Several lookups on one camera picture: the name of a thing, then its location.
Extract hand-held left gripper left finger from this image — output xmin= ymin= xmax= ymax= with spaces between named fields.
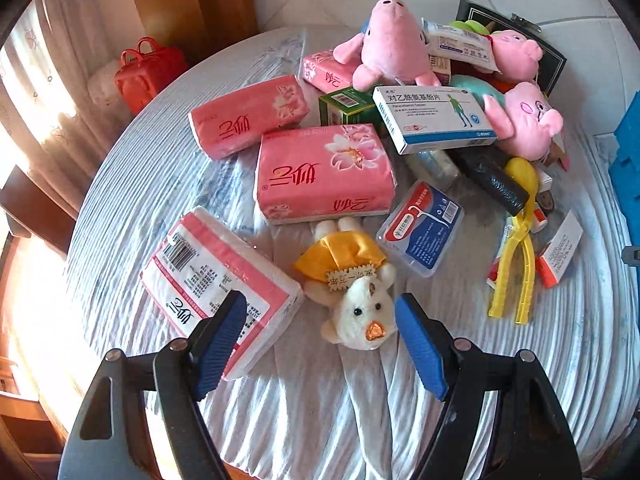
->
xmin=59 ymin=289 xmax=249 ymax=480

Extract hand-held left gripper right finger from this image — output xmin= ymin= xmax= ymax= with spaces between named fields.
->
xmin=395 ymin=292 xmax=583 ymax=480

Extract white duck plush yellow dress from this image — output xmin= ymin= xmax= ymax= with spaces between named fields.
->
xmin=295 ymin=217 xmax=398 ymax=351

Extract blue plastic crate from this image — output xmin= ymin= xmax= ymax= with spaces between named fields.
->
xmin=608 ymin=89 xmax=640 ymax=246

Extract round desktop with pale cloth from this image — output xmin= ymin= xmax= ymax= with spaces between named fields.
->
xmin=65 ymin=25 xmax=640 ymax=480

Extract white orange medicine box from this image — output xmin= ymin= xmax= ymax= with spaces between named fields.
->
xmin=536 ymin=210 xmax=585 ymax=289

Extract pink tissue pack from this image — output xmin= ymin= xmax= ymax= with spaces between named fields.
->
xmin=301 ymin=50 xmax=362 ymax=95
xmin=139 ymin=206 xmax=306 ymax=380
xmin=254 ymin=124 xmax=398 ymax=226
xmin=189 ymin=74 xmax=308 ymax=162

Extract clear floss pick box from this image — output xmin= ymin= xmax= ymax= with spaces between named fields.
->
xmin=375 ymin=179 xmax=464 ymax=279

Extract yellow plastic tongs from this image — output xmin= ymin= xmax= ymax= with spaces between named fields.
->
xmin=487 ymin=156 xmax=542 ymax=324

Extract black bag roll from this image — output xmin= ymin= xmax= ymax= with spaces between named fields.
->
xmin=450 ymin=146 xmax=532 ymax=214

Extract pink round-eyed plush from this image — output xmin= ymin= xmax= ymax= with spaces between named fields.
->
xmin=481 ymin=81 xmax=565 ymax=162

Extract clear small bottle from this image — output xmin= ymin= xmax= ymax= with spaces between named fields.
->
xmin=406 ymin=149 xmax=461 ymax=188

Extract black gift box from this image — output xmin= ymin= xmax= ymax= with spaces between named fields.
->
xmin=456 ymin=0 xmax=568 ymax=98

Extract white blue medicine box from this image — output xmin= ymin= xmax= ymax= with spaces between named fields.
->
xmin=372 ymin=85 xmax=499 ymax=156

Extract small pink pig plush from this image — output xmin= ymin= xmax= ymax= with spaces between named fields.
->
xmin=487 ymin=29 xmax=544 ymax=85

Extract teal plush ball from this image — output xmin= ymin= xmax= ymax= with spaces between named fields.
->
xmin=449 ymin=74 xmax=507 ymax=111

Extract dark wooden chair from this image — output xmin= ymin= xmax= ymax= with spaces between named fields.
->
xmin=0 ymin=165 xmax=76 ymax=256

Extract green box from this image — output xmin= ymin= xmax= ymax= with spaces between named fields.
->
xmin=318 ymin=86 xmax=378 ymax=128

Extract small red bag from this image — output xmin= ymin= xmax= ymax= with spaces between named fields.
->
xmin=113 ymin=36 xmax=190 ymax=115

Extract white wipes pack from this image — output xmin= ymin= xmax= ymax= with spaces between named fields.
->
xmin=421 ymin=16 xmax=502 ymax=72

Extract white fabric bundle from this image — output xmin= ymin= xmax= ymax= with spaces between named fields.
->
xmin=87 ymin=61 xmax=133 ymax=117

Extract green frog plush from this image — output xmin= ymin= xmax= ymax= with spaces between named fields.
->
xmin=447 ymin=19 xmax=493 ymax=37

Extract large pink pig plush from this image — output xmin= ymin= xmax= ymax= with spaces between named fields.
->
xmin=332 ymin=0 xmax=442 ymax=89

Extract pale sheer curtain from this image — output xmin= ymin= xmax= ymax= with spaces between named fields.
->
xmin=0 ymin=0 xmax=146 ymax=231

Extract wooden wall frame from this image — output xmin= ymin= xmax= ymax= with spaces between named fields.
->
xmin=122 ymin=0 xmax=258 ymax=68

